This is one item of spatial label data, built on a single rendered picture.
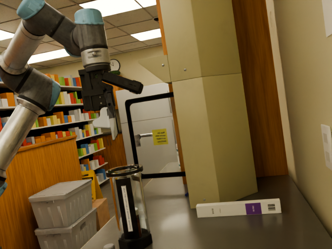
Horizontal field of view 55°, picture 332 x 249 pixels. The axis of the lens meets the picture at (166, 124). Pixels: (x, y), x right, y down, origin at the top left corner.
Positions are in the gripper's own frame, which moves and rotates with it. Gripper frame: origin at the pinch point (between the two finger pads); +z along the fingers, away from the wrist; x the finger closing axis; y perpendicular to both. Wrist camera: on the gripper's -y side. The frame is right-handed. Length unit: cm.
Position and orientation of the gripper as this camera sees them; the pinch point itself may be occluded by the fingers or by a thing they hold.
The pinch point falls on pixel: (117, 137)
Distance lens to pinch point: 89.4
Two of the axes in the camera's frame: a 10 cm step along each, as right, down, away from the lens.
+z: 1.7, 9.9, 0.3
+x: 1.2, 0.1, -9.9
